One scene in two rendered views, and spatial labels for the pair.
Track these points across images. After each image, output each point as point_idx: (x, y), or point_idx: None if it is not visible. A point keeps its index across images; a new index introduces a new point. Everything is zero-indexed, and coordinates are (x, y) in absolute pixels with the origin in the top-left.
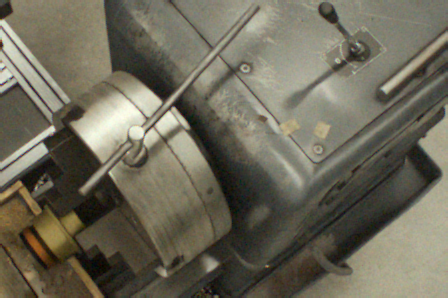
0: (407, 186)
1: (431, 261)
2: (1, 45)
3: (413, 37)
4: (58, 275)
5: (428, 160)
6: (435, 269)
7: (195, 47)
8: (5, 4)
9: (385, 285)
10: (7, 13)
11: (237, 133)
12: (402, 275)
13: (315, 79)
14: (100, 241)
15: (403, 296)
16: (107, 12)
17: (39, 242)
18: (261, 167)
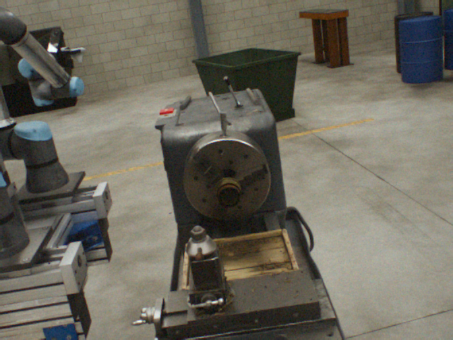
0: (290, 224)
1: (335, 289)
2: (112, 249)
3: (245, 100)
4: (239, 245)
5: None
6: (340, 289)
7: (204, 123)
8: (106, 217)
9: (335, 307)
10: (108, 224)
11: (240, 123)
12: (334, 301)
13: (238, 110)
14: (243, 176)
15: (346, 303)
16: (166, 144)
17: (228, 185)
18: (255, 122)
